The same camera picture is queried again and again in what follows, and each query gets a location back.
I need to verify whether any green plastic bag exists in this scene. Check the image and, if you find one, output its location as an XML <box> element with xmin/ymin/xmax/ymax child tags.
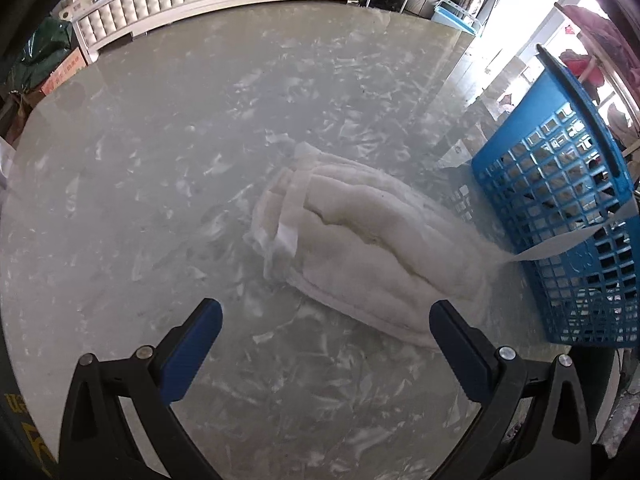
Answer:
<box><xmin>12</xmin><ymin>16</ymin><xmax>76</xmax><ymax>92</ymax></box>

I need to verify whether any blue plastic laundry basket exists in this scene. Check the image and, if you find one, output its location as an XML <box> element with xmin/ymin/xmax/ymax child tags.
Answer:
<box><xmin>470</xmin><ymin>44</ymin><xmax>640</xmax><ymax>346</ymax></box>

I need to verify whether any white quilted blanket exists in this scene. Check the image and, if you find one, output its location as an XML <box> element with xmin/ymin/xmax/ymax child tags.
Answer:
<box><xmin>597</xmin><ymin>360</ymin><xmax>640</xmax><ymax>461</ymax></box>

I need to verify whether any white fluffy towel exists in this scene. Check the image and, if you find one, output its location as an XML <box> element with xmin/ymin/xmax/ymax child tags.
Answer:
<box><xmin>245</xmin><ymin>142</ymin><xmax>628</xmax><ymax>348</ymax></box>

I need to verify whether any printed cardboard box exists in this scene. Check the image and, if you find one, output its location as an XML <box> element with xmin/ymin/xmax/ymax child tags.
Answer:
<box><xmin>42</xmin><ymin>47</ymin><xmax>87</xmax><ymax>96</ymax></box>

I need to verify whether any light blue plastic bin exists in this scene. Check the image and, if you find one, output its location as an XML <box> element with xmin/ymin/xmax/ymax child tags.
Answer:
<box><xmin>432</xmin><ymin>0</ymin><xmax>483</xmax><ymax>36</ymax></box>

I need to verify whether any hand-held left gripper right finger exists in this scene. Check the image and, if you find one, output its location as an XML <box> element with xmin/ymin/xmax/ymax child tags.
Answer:
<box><xmin>429</xmin><ymin>300</ymin><xmax>598</xmax><ymax>480</ymax></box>

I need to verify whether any pile of hanging clothes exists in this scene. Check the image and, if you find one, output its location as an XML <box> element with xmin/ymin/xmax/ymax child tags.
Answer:
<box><xmin>560</xmin><ymin>4</ymin><xmax>640</xmax><ymax>136</ymax></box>

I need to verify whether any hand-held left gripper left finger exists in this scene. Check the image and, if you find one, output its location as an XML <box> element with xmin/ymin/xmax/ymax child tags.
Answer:
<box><xmin>57</xmin><ymin>298</ymin><xmax>223</xmax><ymax>480</ymax></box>

